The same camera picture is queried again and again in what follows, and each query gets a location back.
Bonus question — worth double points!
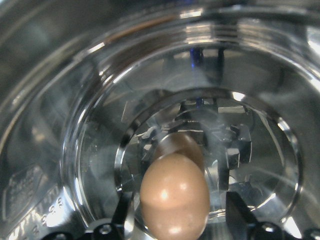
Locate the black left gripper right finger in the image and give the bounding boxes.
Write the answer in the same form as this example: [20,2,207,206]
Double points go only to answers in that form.
[224,191,320,240]

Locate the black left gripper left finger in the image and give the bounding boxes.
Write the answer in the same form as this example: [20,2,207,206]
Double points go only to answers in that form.
[83,192,133,240]

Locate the brown egg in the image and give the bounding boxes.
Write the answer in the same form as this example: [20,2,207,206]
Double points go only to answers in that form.
[140,153,210,240]

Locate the white pot with steel interior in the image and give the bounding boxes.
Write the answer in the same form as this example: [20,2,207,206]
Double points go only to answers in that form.
[0,0,320,240]

